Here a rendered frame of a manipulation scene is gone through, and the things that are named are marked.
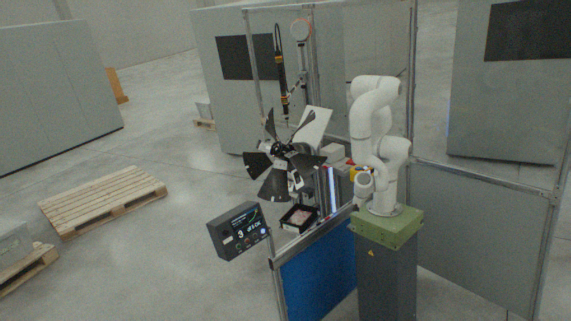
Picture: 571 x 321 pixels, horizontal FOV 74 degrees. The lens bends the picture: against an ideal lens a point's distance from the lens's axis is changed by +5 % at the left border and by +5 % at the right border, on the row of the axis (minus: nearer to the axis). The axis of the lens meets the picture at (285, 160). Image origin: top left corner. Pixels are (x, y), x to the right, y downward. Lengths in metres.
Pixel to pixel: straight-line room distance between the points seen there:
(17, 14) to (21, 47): 7.46
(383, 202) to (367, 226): 0.15
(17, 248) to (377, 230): 3.44
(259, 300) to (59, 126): 5.36
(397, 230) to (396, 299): 0.50
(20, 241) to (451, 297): 3.80
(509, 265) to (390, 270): 0.93
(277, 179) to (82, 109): 5.67
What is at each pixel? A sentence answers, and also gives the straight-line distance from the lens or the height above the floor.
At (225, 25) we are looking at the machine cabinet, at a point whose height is 1.84.
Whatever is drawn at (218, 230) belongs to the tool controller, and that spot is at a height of 1.23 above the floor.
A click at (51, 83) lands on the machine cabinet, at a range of 7.46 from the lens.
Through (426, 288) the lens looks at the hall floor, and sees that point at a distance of 3.15.
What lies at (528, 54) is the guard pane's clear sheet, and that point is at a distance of 2.28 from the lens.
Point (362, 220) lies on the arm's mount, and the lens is 2.00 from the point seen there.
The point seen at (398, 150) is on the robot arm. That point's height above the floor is 1.41.
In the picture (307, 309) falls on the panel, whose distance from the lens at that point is 2.56.
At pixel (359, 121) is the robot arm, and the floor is 1.66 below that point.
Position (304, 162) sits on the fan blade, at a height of 1.18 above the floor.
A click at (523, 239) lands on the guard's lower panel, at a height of 0.65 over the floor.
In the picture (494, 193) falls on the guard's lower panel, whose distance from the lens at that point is 2.59.
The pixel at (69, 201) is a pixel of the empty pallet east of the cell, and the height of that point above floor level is 0.14.
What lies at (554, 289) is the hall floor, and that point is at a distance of 3.40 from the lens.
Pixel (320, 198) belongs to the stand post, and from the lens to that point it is 2.95.
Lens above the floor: 2.20
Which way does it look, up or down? 25 degrees down
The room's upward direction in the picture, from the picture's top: 8 degrees counter-clockwise
